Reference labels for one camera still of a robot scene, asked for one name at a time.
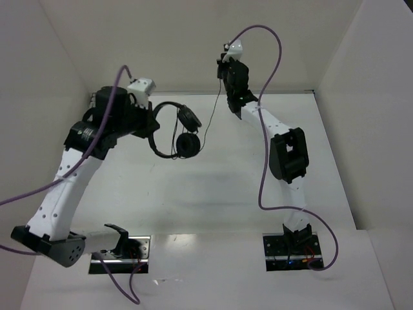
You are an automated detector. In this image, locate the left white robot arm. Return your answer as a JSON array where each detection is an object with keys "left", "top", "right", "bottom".
[{"left": 10, "top": 79, "right": 160, "bottom": 267}]

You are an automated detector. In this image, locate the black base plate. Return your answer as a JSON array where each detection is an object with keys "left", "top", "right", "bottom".
[
  {"left": 263, "top": 233, "right": 324, "bottom": 271},
  {"left": 99, "top": 236, "right": 151, "bottom": 274}
]

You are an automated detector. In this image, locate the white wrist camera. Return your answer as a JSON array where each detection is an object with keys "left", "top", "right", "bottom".
[
  {"left": 221, "top": 39, "right": 243, "bottom": 63},
  {"left": 126, "top": 77, "right": 156, "bottom": 109}
]

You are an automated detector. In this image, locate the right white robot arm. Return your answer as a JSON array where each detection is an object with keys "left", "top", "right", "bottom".
[{"left": 217, "top": 52, "right": 312, "bottom": 254}]

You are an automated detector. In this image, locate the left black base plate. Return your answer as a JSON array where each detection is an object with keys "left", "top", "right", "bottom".
[{"left": 99, "top": 236, "right": 151, "bottom": 274}]

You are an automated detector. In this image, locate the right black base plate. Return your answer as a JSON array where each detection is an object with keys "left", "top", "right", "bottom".
[{"left": 263, "top": 233, "right": 324, "bottom": 271}]

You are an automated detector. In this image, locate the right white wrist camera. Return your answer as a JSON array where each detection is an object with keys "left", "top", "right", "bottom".
[{"left": 221, "top": 39, "right": 243, "bottom": 63}]

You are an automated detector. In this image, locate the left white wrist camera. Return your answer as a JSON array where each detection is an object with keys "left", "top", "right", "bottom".
[{"left": 126, "top": 77, "right": 156, "bottom": 109}]

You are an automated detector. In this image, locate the black on-ear headphones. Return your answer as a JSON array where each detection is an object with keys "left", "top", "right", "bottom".
[{"left": 148, "top": 101, "right": 202, "bottom": 159}]

